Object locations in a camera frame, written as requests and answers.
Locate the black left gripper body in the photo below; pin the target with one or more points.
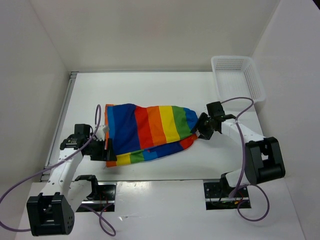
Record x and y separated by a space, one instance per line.
96 150

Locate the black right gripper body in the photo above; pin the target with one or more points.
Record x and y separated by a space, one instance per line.
210 119

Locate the rainbow striped shorts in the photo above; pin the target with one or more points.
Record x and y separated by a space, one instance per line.
142 134

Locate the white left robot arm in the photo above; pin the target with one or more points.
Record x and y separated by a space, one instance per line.
52 211

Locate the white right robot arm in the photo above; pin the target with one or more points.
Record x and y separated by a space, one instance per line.
263 160

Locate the white plastic basket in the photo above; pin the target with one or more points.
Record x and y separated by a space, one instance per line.
237 76

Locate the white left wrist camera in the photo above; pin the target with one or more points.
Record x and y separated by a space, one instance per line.
101 132

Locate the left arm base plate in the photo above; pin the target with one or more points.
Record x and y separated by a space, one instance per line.
104 200

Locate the aluminium table edge rail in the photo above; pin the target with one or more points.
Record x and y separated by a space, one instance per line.
56 110

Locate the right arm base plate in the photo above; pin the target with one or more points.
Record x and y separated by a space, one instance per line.
217 197

